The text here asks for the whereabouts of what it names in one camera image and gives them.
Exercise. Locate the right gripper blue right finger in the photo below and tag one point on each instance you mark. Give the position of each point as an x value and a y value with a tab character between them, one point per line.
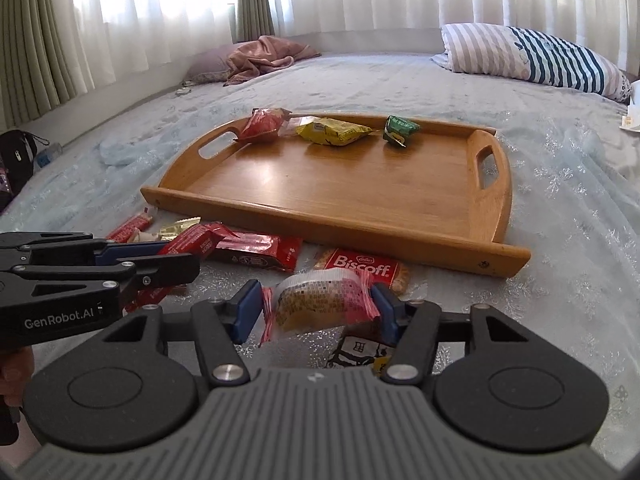
398	317

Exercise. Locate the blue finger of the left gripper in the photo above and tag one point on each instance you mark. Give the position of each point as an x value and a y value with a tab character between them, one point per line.
163	270
115	252

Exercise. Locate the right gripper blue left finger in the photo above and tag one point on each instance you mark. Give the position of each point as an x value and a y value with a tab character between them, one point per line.
233	318

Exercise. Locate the red wafer bar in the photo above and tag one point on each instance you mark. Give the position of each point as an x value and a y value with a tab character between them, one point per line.
139	222

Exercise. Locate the gold red candy packet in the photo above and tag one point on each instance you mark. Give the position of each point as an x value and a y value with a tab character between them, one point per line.
170	232

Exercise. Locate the black white peanut snack packet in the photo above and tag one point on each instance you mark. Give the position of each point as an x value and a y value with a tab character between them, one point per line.
353	351

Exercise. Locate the long red chocolate bar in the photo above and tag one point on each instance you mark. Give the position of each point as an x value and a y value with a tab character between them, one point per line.
200	241

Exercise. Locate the red KitKat bar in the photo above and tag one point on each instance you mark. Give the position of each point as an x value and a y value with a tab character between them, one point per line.
262	251

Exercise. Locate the clear red cake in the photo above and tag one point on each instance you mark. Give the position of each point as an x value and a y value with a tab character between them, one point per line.
317	300

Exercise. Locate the green wasabi peas packet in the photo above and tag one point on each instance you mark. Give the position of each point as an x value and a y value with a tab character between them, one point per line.
397	130

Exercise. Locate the white pink pastry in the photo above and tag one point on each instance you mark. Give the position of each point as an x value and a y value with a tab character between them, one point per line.
290	126

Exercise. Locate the large red nut snack bag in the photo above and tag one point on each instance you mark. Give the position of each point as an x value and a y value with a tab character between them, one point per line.
264	125

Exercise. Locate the yellow snack bag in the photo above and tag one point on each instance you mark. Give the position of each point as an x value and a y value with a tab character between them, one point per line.
330	131

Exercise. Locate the person's left hand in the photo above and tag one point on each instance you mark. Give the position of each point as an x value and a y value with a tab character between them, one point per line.
17	367

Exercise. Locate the red Biscoff biscuit packet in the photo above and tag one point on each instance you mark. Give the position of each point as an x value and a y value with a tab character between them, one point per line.
391	272

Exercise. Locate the beige wrapped snack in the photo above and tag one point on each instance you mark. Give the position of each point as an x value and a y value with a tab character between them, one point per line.
138	236

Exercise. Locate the wooden serving tray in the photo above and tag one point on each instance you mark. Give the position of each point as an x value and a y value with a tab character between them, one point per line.
444	200

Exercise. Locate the black bag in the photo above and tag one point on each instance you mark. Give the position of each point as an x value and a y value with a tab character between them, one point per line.
18	150

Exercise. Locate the purple pillow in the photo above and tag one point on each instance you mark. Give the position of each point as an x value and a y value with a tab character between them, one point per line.
212	66

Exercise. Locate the grey bed sheet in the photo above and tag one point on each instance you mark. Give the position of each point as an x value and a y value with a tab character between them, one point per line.
375	80

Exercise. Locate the pink crumpled blanket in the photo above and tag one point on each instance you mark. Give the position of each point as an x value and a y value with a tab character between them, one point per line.
265	55

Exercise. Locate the white sheer curtain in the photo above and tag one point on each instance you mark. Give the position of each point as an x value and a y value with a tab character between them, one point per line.
118	38

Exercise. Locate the green drape curtain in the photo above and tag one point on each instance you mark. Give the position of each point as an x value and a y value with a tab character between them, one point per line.
253	19

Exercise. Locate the striped pillow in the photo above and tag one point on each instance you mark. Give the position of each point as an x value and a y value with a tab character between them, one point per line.
528	55

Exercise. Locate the white pillow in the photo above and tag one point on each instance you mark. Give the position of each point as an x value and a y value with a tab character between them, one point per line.
631	120

